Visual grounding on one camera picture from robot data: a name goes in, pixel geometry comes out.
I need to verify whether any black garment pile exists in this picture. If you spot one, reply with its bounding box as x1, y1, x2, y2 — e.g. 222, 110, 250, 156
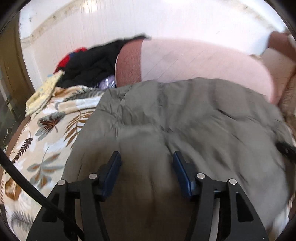
56, 35, 147, 88

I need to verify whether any black cable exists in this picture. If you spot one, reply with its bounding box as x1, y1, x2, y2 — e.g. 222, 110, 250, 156
0, 148, 82, 239

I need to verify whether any pink sofa armrest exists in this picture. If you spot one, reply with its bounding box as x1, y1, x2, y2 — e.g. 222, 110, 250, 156
115, 39, 276, 103

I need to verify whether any red garment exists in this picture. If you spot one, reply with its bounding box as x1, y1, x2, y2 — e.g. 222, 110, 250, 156
54, 47, 88, 73

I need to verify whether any grey quilted hooded jacket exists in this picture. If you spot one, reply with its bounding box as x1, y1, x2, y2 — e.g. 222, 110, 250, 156
63, 78, 295, 240

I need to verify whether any leaf pattern plush blanket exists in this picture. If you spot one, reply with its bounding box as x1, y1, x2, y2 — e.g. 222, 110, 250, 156
1, 86, 104, 240

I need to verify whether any yellow cloth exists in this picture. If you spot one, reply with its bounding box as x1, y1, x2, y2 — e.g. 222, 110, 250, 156
25, 70, 64, 118

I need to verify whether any wooden glass door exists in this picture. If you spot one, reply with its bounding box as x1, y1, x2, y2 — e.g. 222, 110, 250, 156
1, 13, 34, 150

